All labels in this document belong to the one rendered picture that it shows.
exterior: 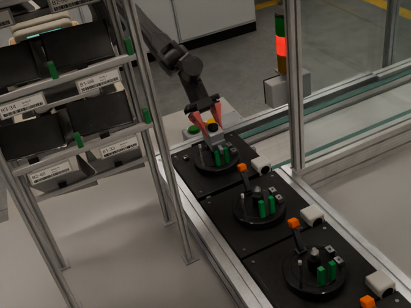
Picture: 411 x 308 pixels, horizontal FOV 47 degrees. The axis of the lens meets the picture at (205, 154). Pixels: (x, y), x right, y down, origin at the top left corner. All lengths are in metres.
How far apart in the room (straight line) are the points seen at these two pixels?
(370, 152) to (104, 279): 0.87
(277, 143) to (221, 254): 0.53
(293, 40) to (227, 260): 0.55
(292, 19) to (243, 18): 3.57
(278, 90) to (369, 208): 0.44
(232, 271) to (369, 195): 0.52
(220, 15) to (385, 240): 3.55
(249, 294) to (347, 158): 0.58
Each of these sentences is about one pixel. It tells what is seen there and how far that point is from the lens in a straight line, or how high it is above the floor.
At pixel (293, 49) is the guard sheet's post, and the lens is 1.20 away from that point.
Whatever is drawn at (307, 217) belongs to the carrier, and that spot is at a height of 0.99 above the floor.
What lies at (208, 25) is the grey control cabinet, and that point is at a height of 0.20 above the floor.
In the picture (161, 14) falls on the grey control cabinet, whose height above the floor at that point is 0.42.
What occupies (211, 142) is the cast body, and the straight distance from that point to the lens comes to 1.35.
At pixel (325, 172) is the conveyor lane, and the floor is 0.91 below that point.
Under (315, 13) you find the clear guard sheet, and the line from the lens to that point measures 1.22.
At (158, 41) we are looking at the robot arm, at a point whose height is 1.32.
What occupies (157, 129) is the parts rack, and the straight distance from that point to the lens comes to 1.04.
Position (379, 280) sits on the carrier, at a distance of 1.09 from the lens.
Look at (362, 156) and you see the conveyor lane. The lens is 1.53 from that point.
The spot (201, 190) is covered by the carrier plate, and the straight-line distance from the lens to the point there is 1.34.
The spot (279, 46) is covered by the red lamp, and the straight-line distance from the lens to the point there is 1.22.
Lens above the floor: 1.83
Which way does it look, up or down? 36 degrees down
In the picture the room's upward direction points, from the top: 10 degrees counter-clockwise
